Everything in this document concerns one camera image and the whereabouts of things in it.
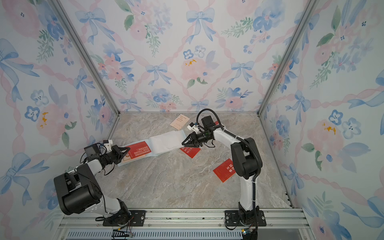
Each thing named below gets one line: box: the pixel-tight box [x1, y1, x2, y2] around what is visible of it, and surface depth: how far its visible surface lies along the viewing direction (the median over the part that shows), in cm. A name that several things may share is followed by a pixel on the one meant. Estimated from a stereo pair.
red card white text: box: [126, 141, 152, 159], surface depth 93 cm
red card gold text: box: [213, 158, 236, 183], surface depth 92 cm
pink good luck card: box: [170, 114, 190, 131], surface depth 116 cm
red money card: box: [179, 147, 201, 159], surface depth 101 cm
